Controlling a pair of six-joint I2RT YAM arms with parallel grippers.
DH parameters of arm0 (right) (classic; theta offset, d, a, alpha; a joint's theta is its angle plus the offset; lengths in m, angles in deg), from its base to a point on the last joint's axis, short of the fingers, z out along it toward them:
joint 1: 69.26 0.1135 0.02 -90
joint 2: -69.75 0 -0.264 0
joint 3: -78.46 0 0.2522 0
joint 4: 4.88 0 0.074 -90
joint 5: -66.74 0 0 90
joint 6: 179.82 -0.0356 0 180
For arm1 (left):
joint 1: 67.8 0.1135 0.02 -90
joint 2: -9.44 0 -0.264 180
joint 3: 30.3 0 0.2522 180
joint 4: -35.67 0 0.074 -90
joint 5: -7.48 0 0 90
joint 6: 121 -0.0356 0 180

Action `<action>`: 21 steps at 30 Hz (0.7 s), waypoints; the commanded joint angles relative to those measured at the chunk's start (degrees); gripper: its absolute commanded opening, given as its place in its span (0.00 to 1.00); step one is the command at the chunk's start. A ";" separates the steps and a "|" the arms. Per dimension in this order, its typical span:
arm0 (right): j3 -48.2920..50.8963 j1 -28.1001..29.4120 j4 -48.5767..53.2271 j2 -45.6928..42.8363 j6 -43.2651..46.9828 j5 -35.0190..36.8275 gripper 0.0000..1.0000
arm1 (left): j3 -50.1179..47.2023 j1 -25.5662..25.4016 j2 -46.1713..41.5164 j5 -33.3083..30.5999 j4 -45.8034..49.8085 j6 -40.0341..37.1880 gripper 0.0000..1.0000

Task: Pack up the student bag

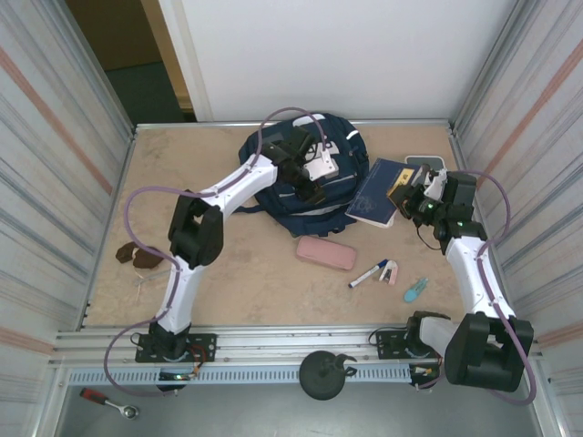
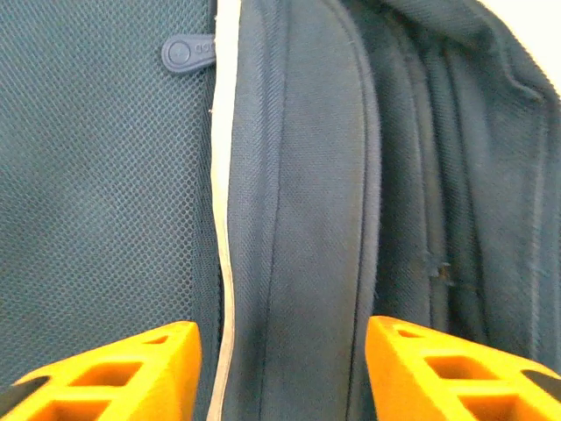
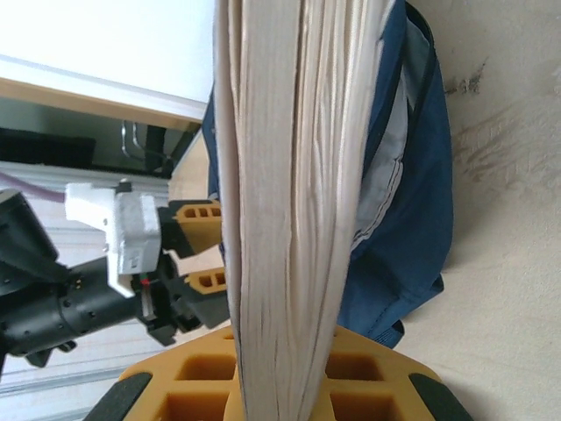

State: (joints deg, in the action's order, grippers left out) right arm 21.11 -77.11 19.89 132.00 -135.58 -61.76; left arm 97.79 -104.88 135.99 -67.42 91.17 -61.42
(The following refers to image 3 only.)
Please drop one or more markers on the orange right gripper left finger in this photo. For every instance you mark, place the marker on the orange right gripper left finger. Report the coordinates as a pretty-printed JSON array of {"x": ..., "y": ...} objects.
[{"x": 131, "y": 394}]

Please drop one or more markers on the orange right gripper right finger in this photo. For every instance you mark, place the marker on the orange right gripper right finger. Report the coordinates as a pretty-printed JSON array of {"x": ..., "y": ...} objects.
[{"x": 438, "y": 394}]

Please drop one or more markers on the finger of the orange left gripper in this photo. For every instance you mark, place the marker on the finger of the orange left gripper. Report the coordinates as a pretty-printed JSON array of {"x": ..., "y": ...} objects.
[
  {"x": 210, "y": 283},
  {"x": 197, "y": 210}
]

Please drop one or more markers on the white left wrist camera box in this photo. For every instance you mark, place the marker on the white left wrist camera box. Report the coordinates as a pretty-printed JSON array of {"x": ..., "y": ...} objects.
[{"x": 131, "y": 228}]

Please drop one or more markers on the thick white-paged book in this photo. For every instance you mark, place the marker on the thick white-paged book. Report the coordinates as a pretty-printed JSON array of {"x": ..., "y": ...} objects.
[{"x": 285, "y": 175}]

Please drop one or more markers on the navy blue backpack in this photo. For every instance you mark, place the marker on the navy blue backpack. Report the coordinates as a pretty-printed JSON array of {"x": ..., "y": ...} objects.
[{"x": 416, "y": 219}]

